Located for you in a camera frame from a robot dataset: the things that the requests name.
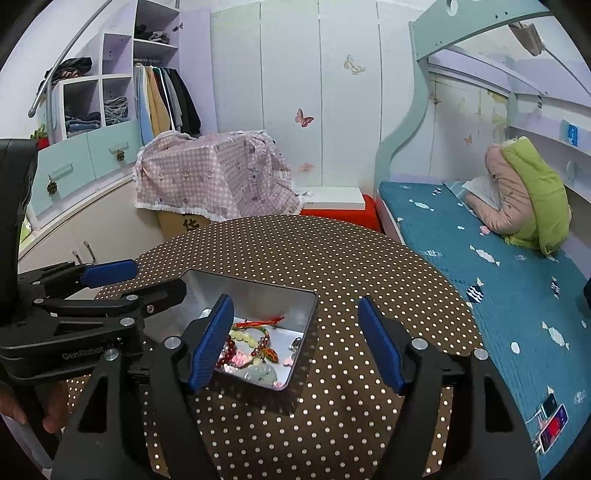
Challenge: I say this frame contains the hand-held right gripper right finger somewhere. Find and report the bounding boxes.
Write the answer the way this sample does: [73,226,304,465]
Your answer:
[358,295,541,480]

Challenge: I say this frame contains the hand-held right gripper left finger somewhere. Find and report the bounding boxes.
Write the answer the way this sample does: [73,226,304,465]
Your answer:
[51,294,235,480]

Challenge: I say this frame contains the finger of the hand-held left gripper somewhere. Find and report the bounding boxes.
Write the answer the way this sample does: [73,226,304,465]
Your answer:
[33,278,188,320]
[18,258,140,302]

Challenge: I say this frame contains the pale yellow bead bracelet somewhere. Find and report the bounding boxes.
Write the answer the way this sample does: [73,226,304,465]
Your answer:
[229,323,273,356]

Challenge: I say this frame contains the red cord gold knot charm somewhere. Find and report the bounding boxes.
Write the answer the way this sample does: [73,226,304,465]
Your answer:
[233,315,286,365]

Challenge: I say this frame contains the pale jade pendant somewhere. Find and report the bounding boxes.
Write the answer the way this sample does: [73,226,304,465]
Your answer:
[239,364,279,389]

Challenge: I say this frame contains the silver metal tin box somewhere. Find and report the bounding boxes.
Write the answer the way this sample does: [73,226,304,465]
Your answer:
[143,269,319,416]

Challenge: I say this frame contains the person's left hand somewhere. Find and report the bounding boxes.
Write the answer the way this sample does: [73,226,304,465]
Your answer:
[0,381,71,435]

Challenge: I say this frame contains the white low cabinet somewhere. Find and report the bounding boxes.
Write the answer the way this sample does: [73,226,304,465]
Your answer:
[18,175,163,274]

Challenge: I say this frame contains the cardboard box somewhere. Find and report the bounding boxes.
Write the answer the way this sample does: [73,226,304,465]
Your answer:
[156,210,214,241]

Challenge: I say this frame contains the teal drawer cabinet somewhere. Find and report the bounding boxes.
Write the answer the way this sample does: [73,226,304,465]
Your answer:
[34,117,145,219]

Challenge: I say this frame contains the red stool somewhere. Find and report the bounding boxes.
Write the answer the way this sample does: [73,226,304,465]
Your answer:
[299,194,382,232]

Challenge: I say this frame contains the teal printed bedsheet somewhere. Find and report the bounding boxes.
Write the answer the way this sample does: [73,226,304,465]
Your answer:
[378,181,591,478]

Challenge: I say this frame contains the pink checkered cloth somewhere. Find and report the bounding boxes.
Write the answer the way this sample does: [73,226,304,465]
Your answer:
[134,130,303,223]

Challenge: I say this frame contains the folded jeans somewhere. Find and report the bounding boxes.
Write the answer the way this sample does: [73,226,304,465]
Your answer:
[66,112,101,136]
[103,96,131,126]

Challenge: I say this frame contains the white board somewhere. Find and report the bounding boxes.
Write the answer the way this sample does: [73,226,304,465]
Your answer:
[294,186,366,209]

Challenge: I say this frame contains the row of hanging clothes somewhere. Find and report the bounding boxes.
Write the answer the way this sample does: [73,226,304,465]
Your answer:
[134,62,202,145]

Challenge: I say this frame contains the white pillow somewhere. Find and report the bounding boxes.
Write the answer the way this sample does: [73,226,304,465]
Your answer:
[461,178,502,209]

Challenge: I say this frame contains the pink padded jacket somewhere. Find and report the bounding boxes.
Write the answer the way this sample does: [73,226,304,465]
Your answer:
[463,143,533,234]

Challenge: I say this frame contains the smartphone with red screen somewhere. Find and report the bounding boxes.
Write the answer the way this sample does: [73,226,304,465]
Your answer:
[538,404,570,455]

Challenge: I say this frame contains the black bag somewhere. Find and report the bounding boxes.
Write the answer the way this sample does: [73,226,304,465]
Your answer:
[50,56,94,82]

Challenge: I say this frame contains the folded green pink quilt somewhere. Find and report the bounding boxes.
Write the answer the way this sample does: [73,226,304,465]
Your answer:
[500,137,572,258]

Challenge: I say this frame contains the folded dark clothes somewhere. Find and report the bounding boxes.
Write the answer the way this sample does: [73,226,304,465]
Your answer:
[134,24,172,45]

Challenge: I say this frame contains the white wardrobe doors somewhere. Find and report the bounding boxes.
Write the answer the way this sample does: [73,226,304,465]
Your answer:
[210,0,416,217]

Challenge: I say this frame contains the brown hanging bag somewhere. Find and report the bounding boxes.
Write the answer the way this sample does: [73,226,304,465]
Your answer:
[509,21,546,57]

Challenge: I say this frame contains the curved metal rail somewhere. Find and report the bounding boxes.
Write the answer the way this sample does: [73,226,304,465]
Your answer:
[28,0,101,118]

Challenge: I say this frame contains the purple wall shelf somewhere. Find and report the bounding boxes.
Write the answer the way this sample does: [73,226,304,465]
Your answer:
[508,85,591,204]

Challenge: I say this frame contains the teal bunk bed frame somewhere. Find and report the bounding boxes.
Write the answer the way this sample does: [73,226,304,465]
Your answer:
[373,0,591,245]

